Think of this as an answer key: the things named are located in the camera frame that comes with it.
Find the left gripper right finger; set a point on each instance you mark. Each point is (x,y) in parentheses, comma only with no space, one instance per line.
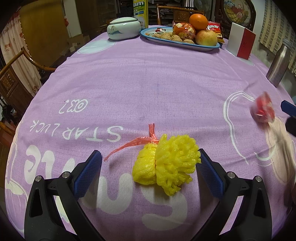
(253,220)

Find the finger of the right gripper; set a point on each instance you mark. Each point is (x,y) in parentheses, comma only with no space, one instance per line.
(290,126)
(288,108)

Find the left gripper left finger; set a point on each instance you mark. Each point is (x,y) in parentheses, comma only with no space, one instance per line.
(42,218)

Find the clear cup with red wrapper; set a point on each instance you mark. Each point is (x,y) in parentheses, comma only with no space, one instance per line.
(262,109)

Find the yellow foam fruit net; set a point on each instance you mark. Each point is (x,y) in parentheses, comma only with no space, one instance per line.
(166,162)

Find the stainless steel bottle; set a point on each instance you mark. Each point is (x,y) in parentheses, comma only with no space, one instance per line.
(280,63)

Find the beige checkered curtain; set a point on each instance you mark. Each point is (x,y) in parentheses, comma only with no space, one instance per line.
(275,28)

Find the red and white box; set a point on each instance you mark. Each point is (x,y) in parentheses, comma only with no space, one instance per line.
(240,41)

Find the round framed fruit picture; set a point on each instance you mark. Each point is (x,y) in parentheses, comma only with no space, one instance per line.
(235,11)

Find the red snack packet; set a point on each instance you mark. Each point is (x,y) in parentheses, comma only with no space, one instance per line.
(215,27)

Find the yellow-red apple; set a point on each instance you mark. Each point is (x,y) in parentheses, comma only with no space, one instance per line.
(206,38)

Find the blue oval fruit plate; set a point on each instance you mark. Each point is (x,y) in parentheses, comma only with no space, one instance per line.
(148,33)

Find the orange fruit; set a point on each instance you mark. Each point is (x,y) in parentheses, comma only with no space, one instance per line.
(198,21)

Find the wrapped pastry in plate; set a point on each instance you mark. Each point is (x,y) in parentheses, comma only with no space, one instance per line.
(184,31)

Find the purple printed tablecloth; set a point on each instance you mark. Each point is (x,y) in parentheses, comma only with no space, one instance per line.
(107,93)

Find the yellow green carton box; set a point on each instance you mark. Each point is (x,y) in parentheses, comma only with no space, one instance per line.
(140,12)

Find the white ceramic lidded jar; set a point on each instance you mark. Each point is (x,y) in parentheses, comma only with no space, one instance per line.
(123,28)

